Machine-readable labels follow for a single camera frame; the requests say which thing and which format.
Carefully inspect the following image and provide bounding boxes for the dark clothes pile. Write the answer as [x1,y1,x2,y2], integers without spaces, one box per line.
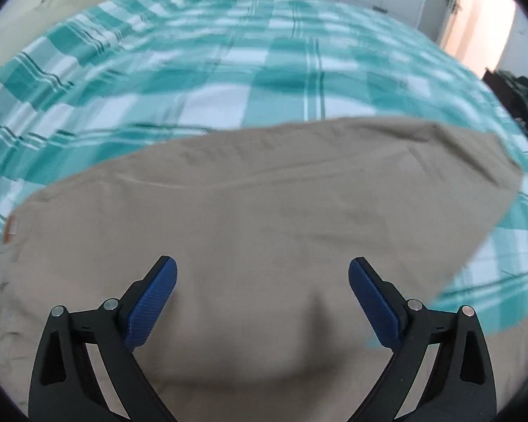
[484,68,528,159]

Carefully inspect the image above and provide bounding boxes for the khaki pants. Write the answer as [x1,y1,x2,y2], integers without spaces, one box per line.
[0,116,525,422]

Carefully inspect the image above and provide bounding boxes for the pale wooden door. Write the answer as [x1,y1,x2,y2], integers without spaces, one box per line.
[440,0,517,80]

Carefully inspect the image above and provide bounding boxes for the green white checked bed sheet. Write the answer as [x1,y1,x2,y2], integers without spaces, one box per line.
[0,0,528,361]

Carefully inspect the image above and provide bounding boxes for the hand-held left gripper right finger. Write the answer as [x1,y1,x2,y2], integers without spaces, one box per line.
[347,256,498,422]

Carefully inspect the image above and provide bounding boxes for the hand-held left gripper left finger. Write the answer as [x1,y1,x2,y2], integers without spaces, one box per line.
[27,255,179,422]

